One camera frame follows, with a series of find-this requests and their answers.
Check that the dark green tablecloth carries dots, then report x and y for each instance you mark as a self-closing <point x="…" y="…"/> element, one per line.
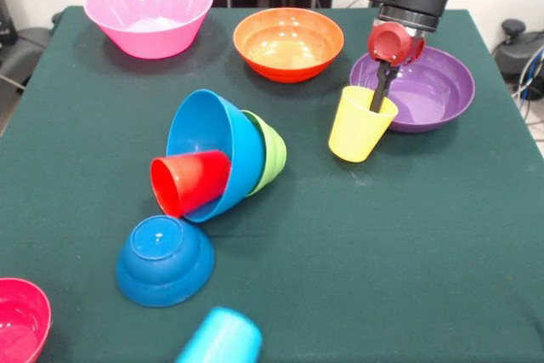
<point x="340" y="252"/>

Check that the red cup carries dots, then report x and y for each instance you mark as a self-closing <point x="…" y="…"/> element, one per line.
<point x="191" y="180"/>

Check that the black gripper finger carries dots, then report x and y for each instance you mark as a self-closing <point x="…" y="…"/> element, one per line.
<point x="392" y="76"/>
<point x="379" y="91"/>

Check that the yellow cup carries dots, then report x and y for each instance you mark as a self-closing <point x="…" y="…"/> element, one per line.
<point x="355" y="137"/>

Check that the purple bowl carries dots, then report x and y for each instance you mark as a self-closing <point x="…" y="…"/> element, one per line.
<point x="433" y="95"/>

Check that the small crimson bowl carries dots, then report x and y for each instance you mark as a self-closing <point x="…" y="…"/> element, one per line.
<point x="21" y="320"/>

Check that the green bowl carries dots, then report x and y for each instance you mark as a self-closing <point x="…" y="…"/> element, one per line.
<point x="272" y="154"/>

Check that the light blue cup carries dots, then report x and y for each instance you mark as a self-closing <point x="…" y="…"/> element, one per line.
<point x="221" y="337"/>

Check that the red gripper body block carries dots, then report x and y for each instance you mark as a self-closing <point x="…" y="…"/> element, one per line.
<point x="393" y="44"/>

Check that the orange bowl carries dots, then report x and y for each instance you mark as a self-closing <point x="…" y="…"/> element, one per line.
<point x="289" y="46"/>

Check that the small dark blue bowl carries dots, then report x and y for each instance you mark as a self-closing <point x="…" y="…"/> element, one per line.
<point x="166" y="269"/>

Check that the large light blue bowl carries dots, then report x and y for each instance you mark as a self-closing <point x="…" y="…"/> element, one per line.
<point x="204" y="125"/>

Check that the large pink bowl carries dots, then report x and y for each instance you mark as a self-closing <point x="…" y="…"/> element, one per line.
<point x="149" y="27"/>

